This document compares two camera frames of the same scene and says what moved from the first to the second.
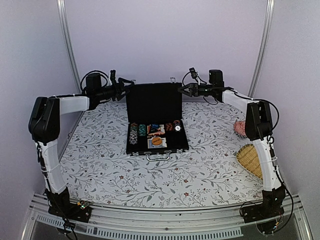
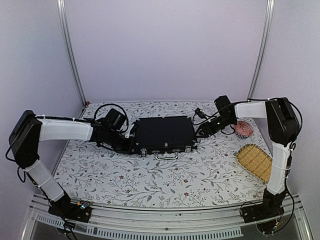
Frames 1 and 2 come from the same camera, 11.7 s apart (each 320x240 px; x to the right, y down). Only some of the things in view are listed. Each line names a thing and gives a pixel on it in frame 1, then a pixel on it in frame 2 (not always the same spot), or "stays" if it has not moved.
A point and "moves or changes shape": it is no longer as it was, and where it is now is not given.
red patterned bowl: (239, 127) stays
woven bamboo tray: (248, 157) stays
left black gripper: (120, 91) to (132, 144)
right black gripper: (192, 89) to (203, 127)
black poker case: (154, 124) moves or changes shape
